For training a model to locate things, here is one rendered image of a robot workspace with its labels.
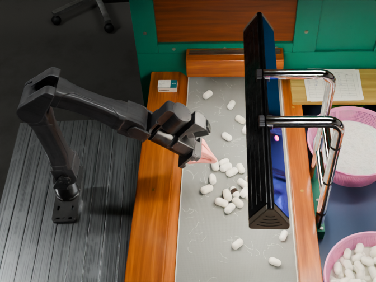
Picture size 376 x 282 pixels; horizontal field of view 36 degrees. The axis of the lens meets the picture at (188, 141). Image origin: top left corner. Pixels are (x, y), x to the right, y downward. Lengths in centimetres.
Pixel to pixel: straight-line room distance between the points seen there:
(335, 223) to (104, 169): 69
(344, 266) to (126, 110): 66
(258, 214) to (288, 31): 82
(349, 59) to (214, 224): 71
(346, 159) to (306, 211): 25
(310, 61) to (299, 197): 51
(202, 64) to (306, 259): 69
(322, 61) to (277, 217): 85
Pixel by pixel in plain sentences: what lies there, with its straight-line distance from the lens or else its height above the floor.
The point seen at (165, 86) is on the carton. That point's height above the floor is 78.
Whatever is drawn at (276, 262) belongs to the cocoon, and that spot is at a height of 76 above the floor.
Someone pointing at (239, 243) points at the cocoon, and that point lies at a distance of 148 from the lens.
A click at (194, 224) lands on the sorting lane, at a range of 153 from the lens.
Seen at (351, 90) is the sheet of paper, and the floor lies 78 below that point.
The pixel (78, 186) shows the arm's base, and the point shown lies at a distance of 172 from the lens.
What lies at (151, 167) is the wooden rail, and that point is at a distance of 163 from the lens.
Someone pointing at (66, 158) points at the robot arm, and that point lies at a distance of 157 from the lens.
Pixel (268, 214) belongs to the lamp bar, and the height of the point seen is 110.
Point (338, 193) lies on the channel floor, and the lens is 170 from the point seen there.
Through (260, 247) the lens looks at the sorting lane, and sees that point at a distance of 150.
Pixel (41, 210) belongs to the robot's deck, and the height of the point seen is 67.
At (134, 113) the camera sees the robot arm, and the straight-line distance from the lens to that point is 143.
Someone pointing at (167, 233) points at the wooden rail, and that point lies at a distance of 150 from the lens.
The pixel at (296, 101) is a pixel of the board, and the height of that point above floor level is 78.
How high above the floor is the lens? 202
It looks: 49 degrees down
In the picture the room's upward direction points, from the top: 4 degrees counter-clockwise
